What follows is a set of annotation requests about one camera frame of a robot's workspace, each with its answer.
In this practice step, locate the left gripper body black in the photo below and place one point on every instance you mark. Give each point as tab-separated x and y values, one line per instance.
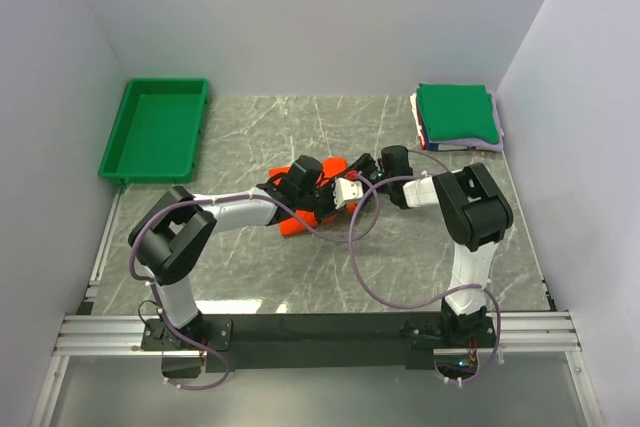
320	199

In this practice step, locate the green plastic bin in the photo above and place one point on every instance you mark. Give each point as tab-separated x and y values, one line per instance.
156	133

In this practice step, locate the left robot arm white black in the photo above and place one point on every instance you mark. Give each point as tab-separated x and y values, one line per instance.
167	243

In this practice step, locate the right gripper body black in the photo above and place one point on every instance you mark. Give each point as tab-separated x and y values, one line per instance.
380	175

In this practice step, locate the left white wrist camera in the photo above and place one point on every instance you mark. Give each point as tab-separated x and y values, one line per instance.
347	192

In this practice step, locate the red blue folded t shirt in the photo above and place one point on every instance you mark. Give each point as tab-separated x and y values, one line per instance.
425	139

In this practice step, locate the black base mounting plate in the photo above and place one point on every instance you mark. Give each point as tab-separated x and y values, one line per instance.
220	342

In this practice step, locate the white folded t shirt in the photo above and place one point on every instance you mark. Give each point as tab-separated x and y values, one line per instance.
417	119

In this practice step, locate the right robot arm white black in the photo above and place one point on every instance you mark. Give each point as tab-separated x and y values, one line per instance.
476	215

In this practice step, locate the orange t shirt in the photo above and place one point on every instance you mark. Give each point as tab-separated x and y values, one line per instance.
302	176

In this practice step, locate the green folded t shirt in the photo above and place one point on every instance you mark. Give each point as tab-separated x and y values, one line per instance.
452	111

